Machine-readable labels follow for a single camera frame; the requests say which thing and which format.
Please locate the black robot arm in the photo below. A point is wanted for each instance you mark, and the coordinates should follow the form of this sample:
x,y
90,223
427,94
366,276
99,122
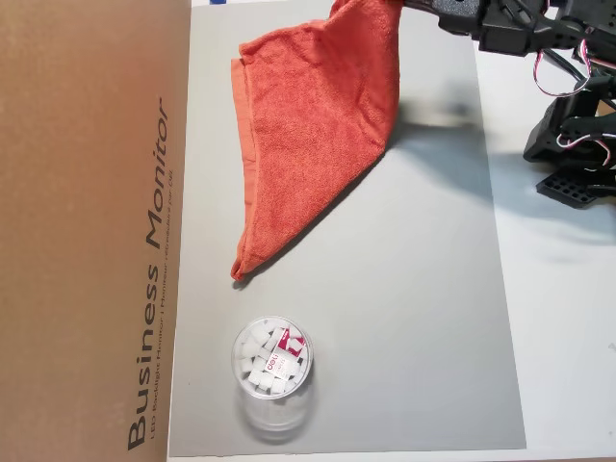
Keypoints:
x,y
577,130

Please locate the brown cardboard monitor box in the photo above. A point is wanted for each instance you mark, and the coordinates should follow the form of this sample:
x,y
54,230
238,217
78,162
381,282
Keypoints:
x,y
72,240

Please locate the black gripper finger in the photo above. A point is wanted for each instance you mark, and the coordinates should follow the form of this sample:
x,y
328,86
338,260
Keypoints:
x,y
418,5

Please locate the black perforated base clamp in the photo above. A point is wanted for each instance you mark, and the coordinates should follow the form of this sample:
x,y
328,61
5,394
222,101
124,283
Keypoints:
x,y
568,187

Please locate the clear plastic jar white contents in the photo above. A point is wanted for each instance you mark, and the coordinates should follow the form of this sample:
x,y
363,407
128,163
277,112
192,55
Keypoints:
x,y
269,361

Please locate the grey table mat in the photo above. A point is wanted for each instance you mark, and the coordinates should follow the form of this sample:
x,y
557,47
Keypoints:
x,y
385,337

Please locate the orange terry towel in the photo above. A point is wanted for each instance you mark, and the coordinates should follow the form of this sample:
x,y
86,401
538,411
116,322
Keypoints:
x,y
313,120

